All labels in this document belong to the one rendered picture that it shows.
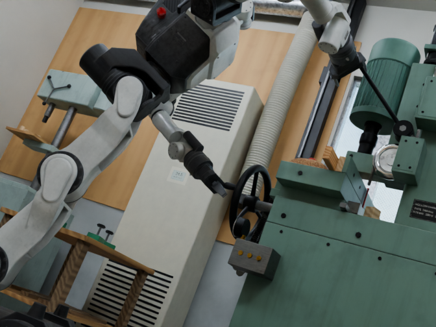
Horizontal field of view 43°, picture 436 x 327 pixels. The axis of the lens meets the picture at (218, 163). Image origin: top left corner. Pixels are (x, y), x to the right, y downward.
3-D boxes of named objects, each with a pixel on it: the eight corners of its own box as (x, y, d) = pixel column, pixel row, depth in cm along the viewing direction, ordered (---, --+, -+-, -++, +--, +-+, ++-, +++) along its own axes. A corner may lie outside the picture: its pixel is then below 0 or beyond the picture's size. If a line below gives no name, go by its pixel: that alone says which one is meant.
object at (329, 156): (359, 224, 206) (362, 214, 207) (364, 225, 205) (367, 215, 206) (322, 157, 157) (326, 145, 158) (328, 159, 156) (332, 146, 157)
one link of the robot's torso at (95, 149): (24, 175, 168) (119, 64, 180) (37, 188, 185) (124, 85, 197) (63, 204, 166) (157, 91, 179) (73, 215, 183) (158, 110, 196)
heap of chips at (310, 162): (292, 172, 179) (295, 162, 180) (333, 181, 172) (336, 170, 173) (283, 161, 172) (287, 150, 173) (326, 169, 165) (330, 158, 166)
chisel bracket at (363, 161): (344, 180, 193) (351, 157, 196) (384, 187, 186) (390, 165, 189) (339, 171, 187) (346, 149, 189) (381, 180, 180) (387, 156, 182)
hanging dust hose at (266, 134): (232, 207, 345) (302, 23, 384) (257, 215, 338) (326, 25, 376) (224, 198, 330) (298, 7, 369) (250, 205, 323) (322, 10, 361)
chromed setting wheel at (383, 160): (368, 177, 175) (379, 143, 178) (408, 185, 169) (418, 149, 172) (366, 173, 172) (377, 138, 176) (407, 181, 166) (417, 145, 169)
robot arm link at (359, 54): (358, 48, 189) (351, 27, 179) (371, 68, 183) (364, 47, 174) (325, 67, 191) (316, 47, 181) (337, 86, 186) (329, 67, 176)
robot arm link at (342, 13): (354, 23, 172) (338, -6, 163) (344, 47, 170) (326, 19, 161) (336, 23, 177) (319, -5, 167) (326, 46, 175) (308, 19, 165)
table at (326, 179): (299, 230, 224) (303, 216, 226) (373, 249, 209) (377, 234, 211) (247, 170, 174) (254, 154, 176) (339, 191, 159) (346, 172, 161)
